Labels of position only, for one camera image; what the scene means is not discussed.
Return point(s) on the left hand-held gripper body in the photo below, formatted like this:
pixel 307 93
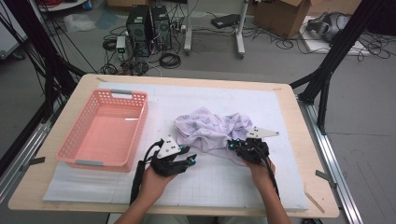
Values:
pixel 168 155

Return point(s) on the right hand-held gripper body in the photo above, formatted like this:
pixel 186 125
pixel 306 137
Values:
pixel 253 151

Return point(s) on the lavender cat-print cloth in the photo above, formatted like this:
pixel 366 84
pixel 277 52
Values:
pixel 205 130

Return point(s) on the pink plastic basket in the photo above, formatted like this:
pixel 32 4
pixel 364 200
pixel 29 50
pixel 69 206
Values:
pixel 106 137

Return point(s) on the person's right hand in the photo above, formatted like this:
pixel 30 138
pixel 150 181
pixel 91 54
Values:
pixel 263 174

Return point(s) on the person's left hand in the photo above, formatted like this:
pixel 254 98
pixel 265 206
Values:
pixel 154 186

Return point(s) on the white grid mat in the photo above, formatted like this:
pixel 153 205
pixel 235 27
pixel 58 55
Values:
pixel 202 186

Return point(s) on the person's legs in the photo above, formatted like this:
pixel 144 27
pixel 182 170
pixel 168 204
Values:
pixel 168 220

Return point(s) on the white-legged desk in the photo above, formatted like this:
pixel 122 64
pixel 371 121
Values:
pixel 187 31

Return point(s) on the white floor board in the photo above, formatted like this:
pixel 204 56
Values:
pixel 314 46

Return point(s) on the black flat device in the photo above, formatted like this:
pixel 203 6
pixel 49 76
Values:
pixel 225 21

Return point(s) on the small white device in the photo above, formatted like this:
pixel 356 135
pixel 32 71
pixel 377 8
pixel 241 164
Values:
pixel 120 42

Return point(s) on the black computer tower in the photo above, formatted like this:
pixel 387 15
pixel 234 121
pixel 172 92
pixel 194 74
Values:
pixel 138 31
pixel 161 28

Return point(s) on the open cardboard box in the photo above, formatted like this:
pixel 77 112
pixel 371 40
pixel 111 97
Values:
pixel 280 18

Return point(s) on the teal paper sheet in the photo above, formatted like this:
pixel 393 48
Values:
pixel 107 19

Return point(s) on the clear plastic bag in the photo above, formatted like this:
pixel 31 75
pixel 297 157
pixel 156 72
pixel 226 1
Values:
pixel 77 22

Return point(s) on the large cardboard box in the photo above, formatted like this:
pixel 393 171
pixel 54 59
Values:
pixel 336 6

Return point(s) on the round white table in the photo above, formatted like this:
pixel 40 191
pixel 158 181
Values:
pixel 62 6

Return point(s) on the aluminium rail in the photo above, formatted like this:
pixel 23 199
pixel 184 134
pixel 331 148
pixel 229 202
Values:
pixel 330 161
pixel 28 143

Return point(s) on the grey metal bracket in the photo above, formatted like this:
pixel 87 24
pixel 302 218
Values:
pixel 327 179
pixel 34 161

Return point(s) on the black frame post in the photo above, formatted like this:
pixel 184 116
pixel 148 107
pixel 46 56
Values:
pixel 342 40
pixel 37 40

